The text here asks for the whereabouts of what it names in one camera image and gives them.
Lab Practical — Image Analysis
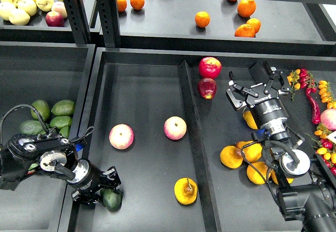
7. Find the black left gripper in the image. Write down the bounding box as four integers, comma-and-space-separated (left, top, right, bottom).
67, 159, 121, 206

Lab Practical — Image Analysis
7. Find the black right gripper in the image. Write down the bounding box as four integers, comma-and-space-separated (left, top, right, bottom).
226, 61, 290, 140

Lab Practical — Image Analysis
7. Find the dark green avocado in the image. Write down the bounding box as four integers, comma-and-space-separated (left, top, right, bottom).
100, 189, 122, 212

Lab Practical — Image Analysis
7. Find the yellow pear with stem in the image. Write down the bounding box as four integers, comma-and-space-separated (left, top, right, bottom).
174, 177, 198, 205

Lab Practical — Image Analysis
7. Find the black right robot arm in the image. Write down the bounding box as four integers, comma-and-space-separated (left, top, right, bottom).
226, 61, 335, 231

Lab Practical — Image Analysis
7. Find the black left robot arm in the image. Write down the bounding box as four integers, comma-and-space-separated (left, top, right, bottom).
1, 106, 121, 205

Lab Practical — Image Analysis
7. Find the yellow pear upper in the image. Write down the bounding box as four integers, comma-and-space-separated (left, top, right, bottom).
243, 111, 258, 130

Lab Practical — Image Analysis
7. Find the yellow pear left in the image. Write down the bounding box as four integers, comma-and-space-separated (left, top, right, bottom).
220, 145, 243, 169

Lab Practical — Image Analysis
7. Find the green avocado top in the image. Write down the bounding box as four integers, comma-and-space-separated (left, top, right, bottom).
31, 100, 50, 121

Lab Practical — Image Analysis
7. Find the orange cherry tomato vine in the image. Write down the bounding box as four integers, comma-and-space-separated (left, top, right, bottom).
287, 69, 301, 101

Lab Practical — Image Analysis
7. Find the dark red apple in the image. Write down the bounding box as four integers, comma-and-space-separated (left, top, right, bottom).
197, 78, 217, 100

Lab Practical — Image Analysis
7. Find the bright red apple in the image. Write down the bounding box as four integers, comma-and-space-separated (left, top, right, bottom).
198, 57, 222, 79

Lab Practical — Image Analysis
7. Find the pink apple left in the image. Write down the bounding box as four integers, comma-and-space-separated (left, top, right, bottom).
109, 124, 134, 150

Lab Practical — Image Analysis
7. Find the pink apple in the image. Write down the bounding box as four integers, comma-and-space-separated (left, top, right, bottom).
109, 124, 134, 150
164, 116, 187, 140

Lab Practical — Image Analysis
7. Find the orange front right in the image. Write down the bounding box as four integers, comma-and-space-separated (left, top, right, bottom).
234, 24, 256, 38

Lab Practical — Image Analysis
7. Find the red chili pepper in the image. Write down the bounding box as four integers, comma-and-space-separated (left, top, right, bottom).
306, 93, 321, 125

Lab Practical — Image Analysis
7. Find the orange mid right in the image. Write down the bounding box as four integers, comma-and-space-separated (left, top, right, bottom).
246, 18, 261, 34

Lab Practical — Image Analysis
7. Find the pink peach right edge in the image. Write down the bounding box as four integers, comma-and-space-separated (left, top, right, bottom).
320, 109, 336, 130

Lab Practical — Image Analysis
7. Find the large orange upper right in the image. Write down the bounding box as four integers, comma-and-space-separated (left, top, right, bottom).
237, 0, 257, 17

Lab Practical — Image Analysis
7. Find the orange on shelf centre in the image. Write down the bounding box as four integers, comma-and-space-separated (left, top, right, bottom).
195, 11, 211, 28

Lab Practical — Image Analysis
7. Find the pink apple centre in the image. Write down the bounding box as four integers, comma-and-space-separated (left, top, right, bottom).
164, 116, 187, 140

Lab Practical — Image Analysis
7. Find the black centre tray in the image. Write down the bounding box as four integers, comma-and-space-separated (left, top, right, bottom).
61, 48, 335, 231

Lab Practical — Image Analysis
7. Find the black tray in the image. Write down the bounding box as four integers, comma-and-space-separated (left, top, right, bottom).
61, 48, 335, 231
1, 42, 95, 231

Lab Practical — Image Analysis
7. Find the black left tray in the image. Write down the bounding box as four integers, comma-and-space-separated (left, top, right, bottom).
1, 42, 95, 231

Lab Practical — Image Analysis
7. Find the orange upper left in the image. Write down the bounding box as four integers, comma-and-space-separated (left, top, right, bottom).
130, 0, 145, 10

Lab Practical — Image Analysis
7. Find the red apple on shelf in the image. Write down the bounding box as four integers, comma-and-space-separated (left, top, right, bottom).
45, 11, 64, 27

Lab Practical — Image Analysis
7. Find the yellow green apple front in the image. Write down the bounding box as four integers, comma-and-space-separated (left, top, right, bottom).
8, 8, 30, 26

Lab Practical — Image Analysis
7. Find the orange behind post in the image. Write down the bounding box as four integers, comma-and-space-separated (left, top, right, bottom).
117, 0, 127, 13

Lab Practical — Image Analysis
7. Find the black shelf post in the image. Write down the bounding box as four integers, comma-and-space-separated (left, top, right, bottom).
63, 0, 91, 45

